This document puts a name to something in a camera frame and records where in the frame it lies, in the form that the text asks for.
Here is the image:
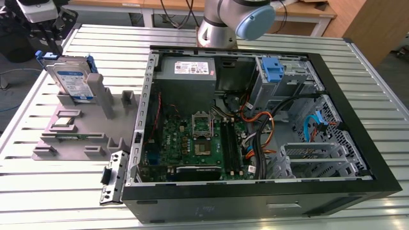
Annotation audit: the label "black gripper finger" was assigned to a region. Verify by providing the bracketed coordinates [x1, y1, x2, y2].
[49, 8, 79, 55]
[29, 23, 61, 55]

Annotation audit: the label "hard disk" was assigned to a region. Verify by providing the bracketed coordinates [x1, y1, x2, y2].
[34, 50, 97, 104]

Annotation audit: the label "blue data wire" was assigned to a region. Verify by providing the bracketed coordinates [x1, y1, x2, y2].
[303, 110, 331, 143]

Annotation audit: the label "orange power wire black plug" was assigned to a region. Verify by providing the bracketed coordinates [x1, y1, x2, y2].
[310, 121, 339, 143]

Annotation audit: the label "grey metal disk bay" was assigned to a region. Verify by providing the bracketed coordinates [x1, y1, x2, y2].
[270, 142, 367, 179]

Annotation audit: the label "black mesh waste bin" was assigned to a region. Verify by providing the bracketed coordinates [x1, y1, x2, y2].
[0, 23, 37, 64]

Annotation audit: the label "silver CPU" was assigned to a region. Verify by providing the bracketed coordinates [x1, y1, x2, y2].
[53, 116, 78, 127]

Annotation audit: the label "grey parts rack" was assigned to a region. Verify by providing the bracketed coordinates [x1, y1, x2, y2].
[31, 73, 143, 161]

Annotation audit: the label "green RAM stick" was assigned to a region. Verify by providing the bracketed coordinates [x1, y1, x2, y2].
[55, 134, 95, 141]

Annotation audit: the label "grey power supply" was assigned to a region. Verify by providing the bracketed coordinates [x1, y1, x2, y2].
[152, 57, 219, 113]

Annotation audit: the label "metal socket cover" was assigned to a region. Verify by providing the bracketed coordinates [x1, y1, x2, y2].
[191, 112, 215, 141]

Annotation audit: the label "green motherboard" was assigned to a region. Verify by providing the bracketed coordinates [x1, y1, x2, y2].
[140, 103, 256, 182]

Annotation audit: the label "blue drive latch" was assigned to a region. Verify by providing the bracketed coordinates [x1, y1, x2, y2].
[262, 57, 284, 83]

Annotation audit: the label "CPU socket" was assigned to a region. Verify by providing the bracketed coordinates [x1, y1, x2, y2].
[194, 140, 216, 156]

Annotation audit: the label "grey metal drive cage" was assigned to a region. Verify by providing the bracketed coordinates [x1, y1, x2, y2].
[251, 54, 327, 115]

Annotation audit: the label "RAM slot white clips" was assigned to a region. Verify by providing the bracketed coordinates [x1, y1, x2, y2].
[232, 116, 243, 175]
[223, 116, 235, 175]

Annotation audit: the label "black graphics card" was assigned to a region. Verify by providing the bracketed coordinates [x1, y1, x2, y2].
[138, 164, 223, 183]

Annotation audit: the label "black PC case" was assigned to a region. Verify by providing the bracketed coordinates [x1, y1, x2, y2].
[122, 44, 403, 225]

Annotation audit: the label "brown wooden cabinet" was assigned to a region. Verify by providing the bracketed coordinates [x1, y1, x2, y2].
[326, 0, 409, 68]

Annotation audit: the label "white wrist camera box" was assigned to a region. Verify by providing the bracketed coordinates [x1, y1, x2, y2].
[17, 0, 61, 23]

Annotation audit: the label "wooden desk white frame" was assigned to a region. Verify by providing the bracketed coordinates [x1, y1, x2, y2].
[274, 0, 339, 36]
[69, 0, 207, 28]

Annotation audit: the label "wire locking lever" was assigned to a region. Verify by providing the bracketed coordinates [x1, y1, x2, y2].
[211, 112, 218, 142]

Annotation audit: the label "grey metal card bracket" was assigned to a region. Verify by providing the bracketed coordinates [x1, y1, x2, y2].
[99, 150, 131, 207]

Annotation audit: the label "orange wire bundle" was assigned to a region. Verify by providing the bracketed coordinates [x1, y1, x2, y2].
[239, 111, 279, 160]

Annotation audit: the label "thick black cable bundle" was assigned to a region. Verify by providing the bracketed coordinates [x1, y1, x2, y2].
[254, 93, 323, 180]

